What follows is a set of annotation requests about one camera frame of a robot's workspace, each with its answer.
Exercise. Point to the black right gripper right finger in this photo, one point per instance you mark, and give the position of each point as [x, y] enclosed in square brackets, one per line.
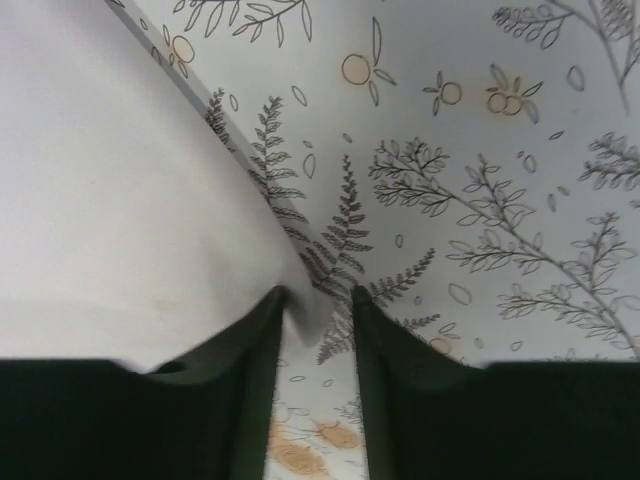
[428, 416]

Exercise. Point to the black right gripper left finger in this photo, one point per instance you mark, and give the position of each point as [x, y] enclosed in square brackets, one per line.
[203, 415]

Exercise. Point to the white t shirt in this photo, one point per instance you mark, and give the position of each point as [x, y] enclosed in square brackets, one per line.
[128, 231]

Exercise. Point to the floral patterned table mat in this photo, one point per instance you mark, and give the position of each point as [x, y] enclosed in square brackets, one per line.
[473, 164]

